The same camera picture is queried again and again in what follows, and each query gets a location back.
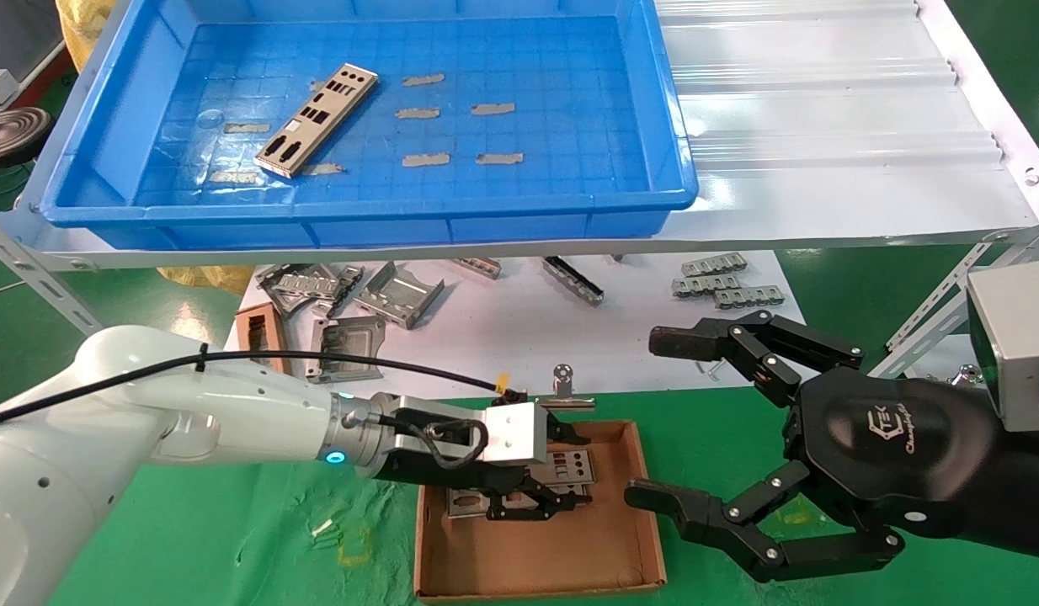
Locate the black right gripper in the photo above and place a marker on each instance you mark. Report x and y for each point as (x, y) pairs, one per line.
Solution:
(890, 454)

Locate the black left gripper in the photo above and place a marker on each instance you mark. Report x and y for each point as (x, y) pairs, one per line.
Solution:
(452, 478)

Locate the silver metal IO shield plate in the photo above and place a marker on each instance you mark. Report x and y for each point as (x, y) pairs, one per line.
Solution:
(570, 476)
(305, 135)
(465, 505)

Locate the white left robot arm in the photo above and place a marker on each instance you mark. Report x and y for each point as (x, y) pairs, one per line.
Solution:
(191, 421)

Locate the shallow cardboard box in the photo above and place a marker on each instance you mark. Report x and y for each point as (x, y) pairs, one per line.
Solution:
(536, 555)

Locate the blue plastic tray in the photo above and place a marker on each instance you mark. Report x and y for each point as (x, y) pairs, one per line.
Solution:
(553, 126)

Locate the small silver screw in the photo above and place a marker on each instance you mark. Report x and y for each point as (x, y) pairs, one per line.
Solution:
(710, 369)

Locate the grey toothed connector strip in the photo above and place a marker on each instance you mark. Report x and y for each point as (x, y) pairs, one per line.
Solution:
(715, 264)
(705, 285)
(748, 296)

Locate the white table sheet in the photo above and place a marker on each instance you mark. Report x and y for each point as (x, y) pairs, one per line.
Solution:
(503, 337)

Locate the grey stamped metal panel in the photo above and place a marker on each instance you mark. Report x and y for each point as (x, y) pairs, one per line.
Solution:
(351, 337)

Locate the white metal shelf board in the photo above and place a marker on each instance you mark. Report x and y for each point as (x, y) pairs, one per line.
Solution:
(823, 126)

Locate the green table cloth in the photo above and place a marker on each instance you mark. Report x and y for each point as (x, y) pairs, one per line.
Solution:
(233, 539)

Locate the yellow plastic bag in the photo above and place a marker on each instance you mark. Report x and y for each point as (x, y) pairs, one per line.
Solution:
(208, 276)
(77, 29)

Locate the black round disc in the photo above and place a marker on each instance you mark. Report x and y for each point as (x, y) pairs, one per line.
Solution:
(10, 135)

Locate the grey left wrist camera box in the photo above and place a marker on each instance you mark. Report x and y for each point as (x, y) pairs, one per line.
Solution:
(515, 433)

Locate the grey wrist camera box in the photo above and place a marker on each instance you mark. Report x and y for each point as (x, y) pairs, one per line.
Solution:
(515, 433)
(1020, 337)

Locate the dark metal rail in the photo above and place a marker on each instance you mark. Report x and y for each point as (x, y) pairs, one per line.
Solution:
(574, 282)

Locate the short silver metal rail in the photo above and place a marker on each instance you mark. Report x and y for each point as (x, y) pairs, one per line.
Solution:
(479, 268)

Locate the bent silver metal bracket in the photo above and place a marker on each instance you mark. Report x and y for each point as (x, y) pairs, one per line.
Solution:
(399, 296)

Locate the perforated white shelf post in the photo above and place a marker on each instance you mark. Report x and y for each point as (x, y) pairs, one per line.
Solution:
(932, 311)
(39, 282)

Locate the slotted silver metal bracket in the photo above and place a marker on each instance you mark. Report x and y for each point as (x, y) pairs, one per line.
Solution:
(347, 282)
(296, 286)

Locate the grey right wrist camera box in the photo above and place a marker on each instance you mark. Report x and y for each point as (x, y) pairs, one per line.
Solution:
(1020, 337)

